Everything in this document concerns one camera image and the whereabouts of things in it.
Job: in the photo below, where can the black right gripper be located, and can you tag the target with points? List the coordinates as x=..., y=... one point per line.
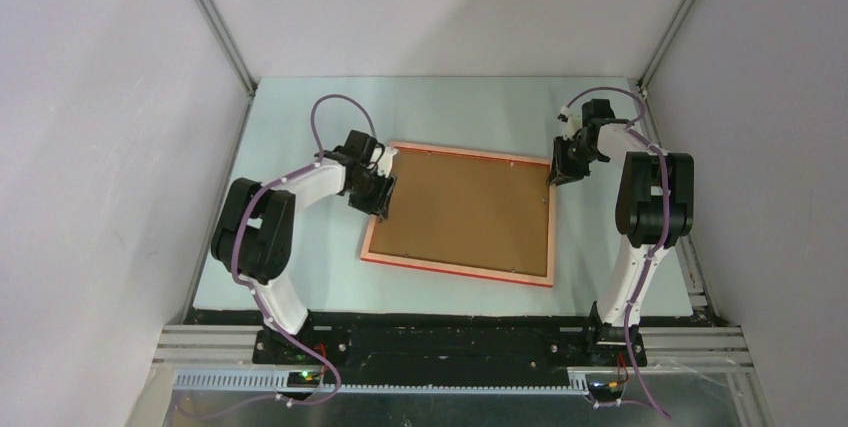
x=561, y=171

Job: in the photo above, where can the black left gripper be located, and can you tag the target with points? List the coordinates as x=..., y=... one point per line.
x=379, y=205

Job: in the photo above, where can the orange wooden picture frame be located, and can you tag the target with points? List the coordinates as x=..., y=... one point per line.
x=464, y=272

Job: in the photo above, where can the brown backing board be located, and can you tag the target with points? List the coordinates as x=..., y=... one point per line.
x=464, y=212

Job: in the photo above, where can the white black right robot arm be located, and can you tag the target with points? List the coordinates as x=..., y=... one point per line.
x=654, y=210

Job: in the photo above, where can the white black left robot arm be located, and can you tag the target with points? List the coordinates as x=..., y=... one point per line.
x=253, y=237

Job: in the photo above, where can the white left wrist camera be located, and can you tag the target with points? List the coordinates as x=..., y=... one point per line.
x=383, y=160

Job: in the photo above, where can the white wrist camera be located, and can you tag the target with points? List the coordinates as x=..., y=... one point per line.
x=383, y=160
x=571, y=120

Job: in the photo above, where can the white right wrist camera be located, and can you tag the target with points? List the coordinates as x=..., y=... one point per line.
x=571, y=120

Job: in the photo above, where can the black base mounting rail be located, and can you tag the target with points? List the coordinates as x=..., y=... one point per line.
x=419, y=349

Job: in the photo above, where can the aluminium corner post right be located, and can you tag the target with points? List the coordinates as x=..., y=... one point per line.
x=677, y=21

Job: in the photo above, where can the aluminium corner post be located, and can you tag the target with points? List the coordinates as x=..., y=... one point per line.
x=677, y=21
x=228, y=45

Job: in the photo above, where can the aluminium corner post left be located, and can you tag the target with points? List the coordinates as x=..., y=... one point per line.
x=228, y=45

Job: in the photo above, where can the grey slotted cable duct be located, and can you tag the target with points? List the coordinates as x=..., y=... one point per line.
x=266, y=381

